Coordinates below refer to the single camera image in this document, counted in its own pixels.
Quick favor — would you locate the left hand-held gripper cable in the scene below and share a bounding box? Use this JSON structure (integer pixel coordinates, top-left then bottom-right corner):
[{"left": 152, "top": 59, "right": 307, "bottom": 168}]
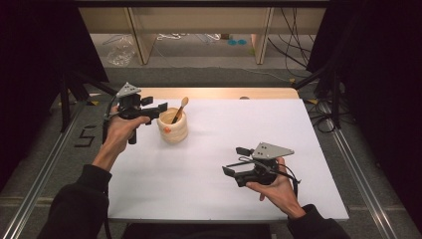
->
[{"left": 101, "top": 95, "right": 119, "bottom": 146}]

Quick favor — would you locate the black metal stand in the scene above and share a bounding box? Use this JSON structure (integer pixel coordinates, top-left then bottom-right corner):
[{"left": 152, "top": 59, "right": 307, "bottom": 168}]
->
[
  {"left": 59, "top": 69, "right": 121, "bottom": 133},
  {"left": 292, "top": 62, "right": 343, "bottom": 130}
]

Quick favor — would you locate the hand-held gripper cable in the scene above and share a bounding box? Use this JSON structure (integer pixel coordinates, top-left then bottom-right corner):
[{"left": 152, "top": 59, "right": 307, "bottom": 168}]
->
[
  {"left": 238, "top": 156, "right": 303, "bottom": 201},
  {"left": 101, "top": 95, "right": 119, "bottom": 146}
]

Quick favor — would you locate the cream ringed brush holder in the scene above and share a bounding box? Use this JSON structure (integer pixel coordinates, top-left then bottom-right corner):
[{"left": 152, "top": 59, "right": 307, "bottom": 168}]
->
[{"left": 156, "top": 107, "right": 189, "bottom": 144}]

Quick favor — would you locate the person's left hand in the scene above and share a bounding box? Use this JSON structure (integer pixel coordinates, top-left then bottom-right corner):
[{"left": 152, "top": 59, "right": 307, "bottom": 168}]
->
[{"left": 102, "top": 105, "right": 151, "bottom": 157}]

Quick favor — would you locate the black power cable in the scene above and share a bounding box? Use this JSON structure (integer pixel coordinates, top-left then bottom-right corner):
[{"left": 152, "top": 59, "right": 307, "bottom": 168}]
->
[
  {"left": 267, "top": 36, "right": 313, "bottom": 80},
  {"left": 280, "top": 7, "right": 315, "bottom": 64}
]

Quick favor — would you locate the white cord on floor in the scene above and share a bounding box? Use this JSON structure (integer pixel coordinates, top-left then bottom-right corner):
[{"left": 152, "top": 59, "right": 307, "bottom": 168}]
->
[{"left": 155, "top": 32, "right": 189, "bottom": 42}]

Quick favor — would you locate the black curtain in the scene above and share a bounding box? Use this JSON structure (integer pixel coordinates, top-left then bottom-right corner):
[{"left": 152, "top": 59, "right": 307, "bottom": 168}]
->
[
  {"left": 307, "top": 0, "right": 422, "bottom": 230},
  {"left": 0, "top": 0, "right": 109, "bottom": 192}
]

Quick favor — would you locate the beige desk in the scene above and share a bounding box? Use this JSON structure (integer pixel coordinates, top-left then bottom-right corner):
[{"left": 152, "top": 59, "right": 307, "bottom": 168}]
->
[{"left": 79, "top": 6, "right": 327, "bottom": 66}]

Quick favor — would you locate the wooden spoon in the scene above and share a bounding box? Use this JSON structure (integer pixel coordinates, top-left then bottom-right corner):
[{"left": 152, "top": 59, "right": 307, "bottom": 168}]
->
[{"left": 170, "top": 96, "right": 190, "bottom": 125}]

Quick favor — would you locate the aluminium rail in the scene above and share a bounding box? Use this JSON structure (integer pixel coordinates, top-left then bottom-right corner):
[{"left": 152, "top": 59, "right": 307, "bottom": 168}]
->
[
  {"left": 0, "top": 99, "right": 86, "bottom": 239},
  {"left": 317, "top": 101, "right": 400, "bottom": 239}
]

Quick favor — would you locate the white table mat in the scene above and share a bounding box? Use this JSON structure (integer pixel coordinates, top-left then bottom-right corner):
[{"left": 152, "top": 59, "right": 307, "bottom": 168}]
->
[{"left": 107, "top": 98, "right": 350, "bottom": 222}]

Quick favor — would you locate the thin makeup brush round head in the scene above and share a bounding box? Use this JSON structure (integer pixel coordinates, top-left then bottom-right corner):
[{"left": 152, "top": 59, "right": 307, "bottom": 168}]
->
[{"left": 226, "top": 158, "right": 257, "bottom": 168}]

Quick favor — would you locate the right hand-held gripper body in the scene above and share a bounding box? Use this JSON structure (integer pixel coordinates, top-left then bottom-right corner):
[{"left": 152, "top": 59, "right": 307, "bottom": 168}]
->
[{"left": 233, "top": 141, "right": 296, "bottom": 188}]

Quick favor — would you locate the black floor cable bundle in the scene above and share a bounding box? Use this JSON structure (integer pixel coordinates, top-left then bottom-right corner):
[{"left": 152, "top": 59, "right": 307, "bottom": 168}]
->
[{"left": 304, "top": 99, "right": 336, "bottom": 134}]

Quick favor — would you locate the person's right hand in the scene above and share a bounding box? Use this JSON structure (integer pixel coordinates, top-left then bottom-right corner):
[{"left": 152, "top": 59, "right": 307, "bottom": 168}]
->
[{"left": 244, "top": 156, "right": 301, "bottom": 214}]

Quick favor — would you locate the right hand-held gripper cable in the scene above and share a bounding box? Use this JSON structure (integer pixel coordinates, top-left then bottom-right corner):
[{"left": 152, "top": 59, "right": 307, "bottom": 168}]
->
[{"left": 238, "top": 156, "right": 303, "bottom": 201}]

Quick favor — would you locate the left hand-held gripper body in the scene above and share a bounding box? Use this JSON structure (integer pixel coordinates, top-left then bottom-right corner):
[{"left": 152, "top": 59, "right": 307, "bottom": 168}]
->
[{"left": 113, "top": 82, "right": 161, "bottom": 145}]

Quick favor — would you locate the clear plastic bag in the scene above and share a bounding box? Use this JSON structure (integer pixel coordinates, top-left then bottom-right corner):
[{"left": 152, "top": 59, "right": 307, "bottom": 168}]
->
[{"left": 105, "top": 35, "right": 137, "bottom": 68}]

